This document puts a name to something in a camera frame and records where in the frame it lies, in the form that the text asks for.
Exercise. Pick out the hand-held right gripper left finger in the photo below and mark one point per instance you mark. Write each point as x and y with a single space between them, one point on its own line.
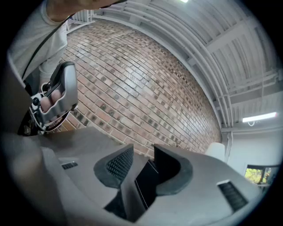
115 170

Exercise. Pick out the ceiling tube light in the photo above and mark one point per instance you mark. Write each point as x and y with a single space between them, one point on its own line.
259 117

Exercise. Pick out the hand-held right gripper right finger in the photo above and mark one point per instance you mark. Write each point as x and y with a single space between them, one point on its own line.
179 176

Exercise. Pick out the white ceiling pipes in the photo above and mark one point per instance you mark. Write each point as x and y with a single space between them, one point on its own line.
199 57

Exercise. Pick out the black box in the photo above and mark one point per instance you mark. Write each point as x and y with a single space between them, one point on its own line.
146 185

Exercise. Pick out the person's grey shirt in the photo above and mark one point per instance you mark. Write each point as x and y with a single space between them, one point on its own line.
33 37

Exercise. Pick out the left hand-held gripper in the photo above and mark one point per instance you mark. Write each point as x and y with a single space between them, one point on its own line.
69 88

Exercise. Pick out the person's neck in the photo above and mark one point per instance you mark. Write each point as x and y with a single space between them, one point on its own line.
73 6

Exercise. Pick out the person's left hand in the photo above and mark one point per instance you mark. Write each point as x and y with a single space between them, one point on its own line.
47 103

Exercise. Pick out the window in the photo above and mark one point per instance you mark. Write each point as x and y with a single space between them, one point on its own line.
258 175

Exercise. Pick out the white shade table lamp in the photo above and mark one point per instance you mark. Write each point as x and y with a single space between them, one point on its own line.
215 151

